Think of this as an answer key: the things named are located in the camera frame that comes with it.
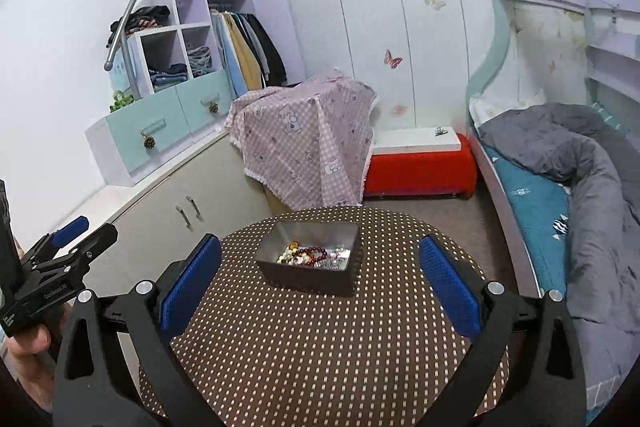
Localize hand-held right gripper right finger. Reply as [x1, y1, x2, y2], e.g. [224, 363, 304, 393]
[418, 233, 587, 427]

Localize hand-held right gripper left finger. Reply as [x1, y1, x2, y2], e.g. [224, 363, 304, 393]
[51, 233, 223, 427]

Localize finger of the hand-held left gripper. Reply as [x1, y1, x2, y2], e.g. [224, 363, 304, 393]
[20, 216, 91, 264]
[22, 223, 119, 290]

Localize pale green bead bracelet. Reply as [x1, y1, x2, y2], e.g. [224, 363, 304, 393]
[276, 241, 301, 265]

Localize silver chain necklace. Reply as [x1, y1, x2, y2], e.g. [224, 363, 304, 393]
[320, 246, 354, 272]

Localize dark grey tin box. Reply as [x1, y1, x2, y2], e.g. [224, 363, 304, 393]
[255, 220, 362, 298]

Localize red bead bracelet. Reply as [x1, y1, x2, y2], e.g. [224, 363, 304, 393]
[291, 246, 329, 267]

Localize person's left hand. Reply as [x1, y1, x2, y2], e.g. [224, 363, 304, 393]
[7, 322, 53, 413]

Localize beige cabinet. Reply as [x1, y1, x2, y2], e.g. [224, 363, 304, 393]
[65, 127, 275, 305]

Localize blue bed sheet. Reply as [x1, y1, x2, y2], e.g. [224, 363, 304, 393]
[487, 146, 574, 304]

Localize red storage bench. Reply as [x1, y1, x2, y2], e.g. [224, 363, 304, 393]
[363, 134, 479, 200]

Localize wide mint drawer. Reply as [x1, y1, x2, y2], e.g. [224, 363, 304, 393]
[105, 94, 189, 176]

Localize brown polka dot tablecloth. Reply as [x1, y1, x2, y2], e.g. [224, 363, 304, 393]
[137, 207, 511, 427]

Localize small green plant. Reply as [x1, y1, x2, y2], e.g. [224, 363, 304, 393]
[110, 90, 134, 113]

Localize white bench lid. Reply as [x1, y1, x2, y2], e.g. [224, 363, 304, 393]
[373, 125, 464, 154]

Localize grey duvet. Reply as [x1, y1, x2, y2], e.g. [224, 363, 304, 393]
[478, 102, 640, 389]

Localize narrow mint drawer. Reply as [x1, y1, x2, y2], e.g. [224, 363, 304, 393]
[175, 71, 237, 136]

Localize folded blue jeans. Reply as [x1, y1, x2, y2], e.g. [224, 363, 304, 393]
[147, 64, 190, 86]

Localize pink checked bear cloth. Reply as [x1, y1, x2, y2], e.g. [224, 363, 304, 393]
[223, 69, 379, 212]

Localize white pillow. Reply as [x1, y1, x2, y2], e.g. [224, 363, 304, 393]
[469, 94, 549, 126]

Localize folded grey clothes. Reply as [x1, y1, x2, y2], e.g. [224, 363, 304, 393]
[186, 46, 214, 78]

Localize dark clothes pile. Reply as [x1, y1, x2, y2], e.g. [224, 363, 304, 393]
[109, 5, 172, 36]

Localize light blue hanging garment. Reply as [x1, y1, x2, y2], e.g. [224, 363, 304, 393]
[210, 13, 246, 100]

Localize yellow hanging garment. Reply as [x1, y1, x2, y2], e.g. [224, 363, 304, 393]
[223, 12, 264, 96]

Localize black hanging garment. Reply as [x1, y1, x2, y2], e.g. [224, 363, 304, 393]
[247, 14, 289, 88]

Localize grey hanging garment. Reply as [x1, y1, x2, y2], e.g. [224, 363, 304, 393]
[240, 14, 271, 80]

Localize lavender cubby shelf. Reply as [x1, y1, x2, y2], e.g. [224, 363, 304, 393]
[122, 0, 252, 101]

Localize white wardrobe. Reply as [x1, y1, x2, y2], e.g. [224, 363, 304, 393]
[276, 0, 502, 134]

